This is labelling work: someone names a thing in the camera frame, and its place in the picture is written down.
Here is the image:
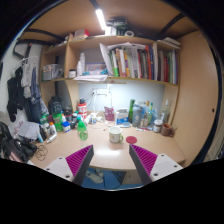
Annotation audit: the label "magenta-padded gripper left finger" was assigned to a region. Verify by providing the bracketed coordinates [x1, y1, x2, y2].
[44, 144, 95, 187]

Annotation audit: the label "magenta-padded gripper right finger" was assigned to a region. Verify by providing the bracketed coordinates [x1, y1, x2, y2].
[128, 143, 184, 186]

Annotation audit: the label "clear bottle with green cap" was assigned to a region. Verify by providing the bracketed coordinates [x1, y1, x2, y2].
[76, 114, 89, 141]

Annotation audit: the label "flat round red coaster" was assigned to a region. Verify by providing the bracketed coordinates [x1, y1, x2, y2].
[125, 135, 138, 145]

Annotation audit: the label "white bottle lying flat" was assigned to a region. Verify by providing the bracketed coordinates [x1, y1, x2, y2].
[45, 132, 58, 144]

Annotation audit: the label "white bottle with blue label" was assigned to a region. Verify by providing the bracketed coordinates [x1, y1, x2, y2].
[61, 120, 72, 133]

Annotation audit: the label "brown cup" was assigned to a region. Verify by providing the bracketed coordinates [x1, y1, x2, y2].
[160, 123, 176, 138]

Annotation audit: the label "white bottle with orange cap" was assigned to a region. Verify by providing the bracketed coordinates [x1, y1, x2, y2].
[49, 121, 57, 136]

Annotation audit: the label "green plastic jar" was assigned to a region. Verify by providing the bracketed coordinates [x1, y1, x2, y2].
[52, 112, 64, 132]

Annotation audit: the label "yellow-capped bottle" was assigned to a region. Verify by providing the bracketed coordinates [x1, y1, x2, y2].
[143, 100, 150, 128]

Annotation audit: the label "white tube with blue cap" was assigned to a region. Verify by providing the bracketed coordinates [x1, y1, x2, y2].
[35, 129, 44, 144]

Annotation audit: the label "green-capped slim bottle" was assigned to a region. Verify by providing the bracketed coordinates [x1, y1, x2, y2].
[147, 102, 155, 126]

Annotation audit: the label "white and blue box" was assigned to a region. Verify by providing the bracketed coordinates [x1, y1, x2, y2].
[115, 108, 130, 126]

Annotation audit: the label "clear glass bottle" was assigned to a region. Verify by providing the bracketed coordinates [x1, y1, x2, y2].
[161, 99, 171, 124]

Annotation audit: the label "red and white canister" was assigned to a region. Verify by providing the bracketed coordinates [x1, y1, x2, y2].
[76, 98, 88, 119]

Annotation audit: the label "dark green bottle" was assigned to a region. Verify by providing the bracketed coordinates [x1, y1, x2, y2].
[128, 98, 136, 124]

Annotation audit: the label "magenta snack pouch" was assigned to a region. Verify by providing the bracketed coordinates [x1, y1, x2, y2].
[103, 106, 115, 122]

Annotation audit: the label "white paper sheets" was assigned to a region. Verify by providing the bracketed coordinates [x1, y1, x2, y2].
[18, 121, 41, 139]

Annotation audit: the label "black container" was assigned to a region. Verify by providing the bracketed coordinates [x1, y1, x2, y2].
[48, 95, 64, 115]

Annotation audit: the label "black bag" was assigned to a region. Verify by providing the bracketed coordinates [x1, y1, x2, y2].
[0, 121, 38, 163]

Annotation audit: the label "white light bar desk lamp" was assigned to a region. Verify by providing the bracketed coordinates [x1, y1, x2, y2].
[105, 79, 128, 98]

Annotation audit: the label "hanging clothes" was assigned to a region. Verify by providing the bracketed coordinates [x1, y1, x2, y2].
[6, 56, 43, 123]

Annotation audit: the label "ceiling light tube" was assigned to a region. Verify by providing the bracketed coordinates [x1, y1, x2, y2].
[94, 8, 108, 32]

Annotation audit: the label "white mug with green handle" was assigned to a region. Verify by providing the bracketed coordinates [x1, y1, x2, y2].
[108, 126, 124, 144]

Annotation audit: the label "black coiled cable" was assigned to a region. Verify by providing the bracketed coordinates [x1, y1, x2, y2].
[34, 143, 49, 162]

